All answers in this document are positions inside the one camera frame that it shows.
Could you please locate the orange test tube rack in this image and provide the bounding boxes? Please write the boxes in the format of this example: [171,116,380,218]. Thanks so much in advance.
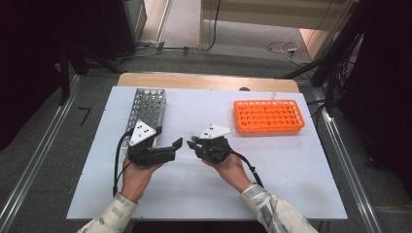
[233,99,306,135]

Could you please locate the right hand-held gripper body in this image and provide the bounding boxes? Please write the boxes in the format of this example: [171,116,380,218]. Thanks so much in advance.
[195,124,235,164]

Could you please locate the white board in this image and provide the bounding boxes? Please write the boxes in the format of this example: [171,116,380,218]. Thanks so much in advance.
[66,85,348,221]

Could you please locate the person's left hand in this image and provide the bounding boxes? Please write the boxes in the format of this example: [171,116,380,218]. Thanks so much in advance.
[120,156,163,203]

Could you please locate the black metal stand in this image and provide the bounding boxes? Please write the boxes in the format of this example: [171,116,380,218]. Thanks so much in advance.
[58,45,71,106]
[280,0,368,110]

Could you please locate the beige cabinet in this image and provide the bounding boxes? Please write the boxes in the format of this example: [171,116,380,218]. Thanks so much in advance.
[199,0,358,61]

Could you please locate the perforated metal test tube rack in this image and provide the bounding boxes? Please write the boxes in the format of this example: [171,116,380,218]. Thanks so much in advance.
[124,87,168,153]

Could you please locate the aluminium rail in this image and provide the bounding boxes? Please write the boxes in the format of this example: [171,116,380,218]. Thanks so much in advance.
[0,75,83,229]
[319,105,385,233]

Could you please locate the dark cabinet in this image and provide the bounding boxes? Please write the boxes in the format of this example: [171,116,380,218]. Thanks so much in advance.
[98,0,148,62]

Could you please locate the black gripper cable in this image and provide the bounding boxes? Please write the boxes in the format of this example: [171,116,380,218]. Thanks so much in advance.
[112,130,134,197]
[228,150,264,189]

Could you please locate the person's right hand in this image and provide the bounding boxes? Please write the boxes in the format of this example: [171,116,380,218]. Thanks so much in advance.
[203,153,253,193]

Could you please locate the black floor cable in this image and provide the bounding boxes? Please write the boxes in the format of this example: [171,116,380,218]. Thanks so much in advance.
[199,0,223,52]

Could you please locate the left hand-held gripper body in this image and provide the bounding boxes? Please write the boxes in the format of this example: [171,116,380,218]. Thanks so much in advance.
[126,119,163,168]

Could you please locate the grey power strip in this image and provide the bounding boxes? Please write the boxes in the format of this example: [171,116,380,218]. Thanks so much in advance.
[138,39,167,50]

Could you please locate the white floor cable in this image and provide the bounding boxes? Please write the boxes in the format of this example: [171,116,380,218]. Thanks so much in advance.
[265,40,303,59]

